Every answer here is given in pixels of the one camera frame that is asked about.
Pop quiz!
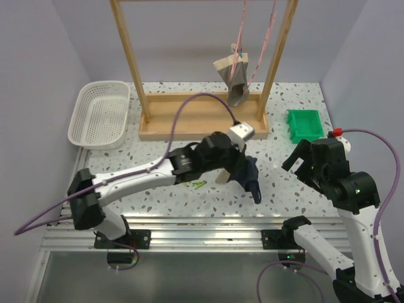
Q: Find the green plastic bin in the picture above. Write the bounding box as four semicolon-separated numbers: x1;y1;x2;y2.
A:
287;110;324;144

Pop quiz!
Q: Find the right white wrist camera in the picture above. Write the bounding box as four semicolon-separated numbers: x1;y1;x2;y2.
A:
328;128;352;155

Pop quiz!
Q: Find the blue clothespin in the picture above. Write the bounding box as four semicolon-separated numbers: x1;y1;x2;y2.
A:
234;48;243;58

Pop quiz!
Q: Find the white plastic basket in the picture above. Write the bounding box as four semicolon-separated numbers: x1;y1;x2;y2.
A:
68;81;131;150

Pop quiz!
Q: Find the pink hanger on rack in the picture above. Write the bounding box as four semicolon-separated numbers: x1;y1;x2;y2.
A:
229;0;248;80

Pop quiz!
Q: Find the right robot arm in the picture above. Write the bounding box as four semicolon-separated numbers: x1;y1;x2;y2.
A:
281;138;403;302

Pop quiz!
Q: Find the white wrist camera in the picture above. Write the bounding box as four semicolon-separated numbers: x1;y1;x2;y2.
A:
227;122;255;152
328;128;352;155

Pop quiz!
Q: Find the navy blue underwear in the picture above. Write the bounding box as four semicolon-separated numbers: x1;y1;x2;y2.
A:
215;155;262;205

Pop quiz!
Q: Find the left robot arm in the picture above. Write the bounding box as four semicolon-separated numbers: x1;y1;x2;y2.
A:
68;131;247;248

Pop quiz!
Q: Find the aluminium rail base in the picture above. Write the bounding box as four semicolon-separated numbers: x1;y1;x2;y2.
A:
40;148;376;253

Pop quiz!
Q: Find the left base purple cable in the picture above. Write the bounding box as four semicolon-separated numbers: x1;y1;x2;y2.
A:
94;233;141;273

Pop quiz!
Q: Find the grey beige underwear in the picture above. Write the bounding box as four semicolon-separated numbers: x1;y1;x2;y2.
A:
213;52;249;107

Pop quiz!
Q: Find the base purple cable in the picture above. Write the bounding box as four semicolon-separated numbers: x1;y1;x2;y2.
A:
94;233;141;273
257;261;329;303

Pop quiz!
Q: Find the wooden clothes rack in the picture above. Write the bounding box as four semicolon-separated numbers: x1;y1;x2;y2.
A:
110;1;298;141

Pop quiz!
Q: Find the pink wire hanger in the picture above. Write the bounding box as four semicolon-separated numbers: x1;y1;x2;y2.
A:
247;0;277;88

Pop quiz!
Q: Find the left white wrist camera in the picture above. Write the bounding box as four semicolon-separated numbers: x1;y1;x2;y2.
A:
227;122;255;152

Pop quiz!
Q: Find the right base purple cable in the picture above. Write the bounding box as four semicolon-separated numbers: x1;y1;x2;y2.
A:
257;261;329;303

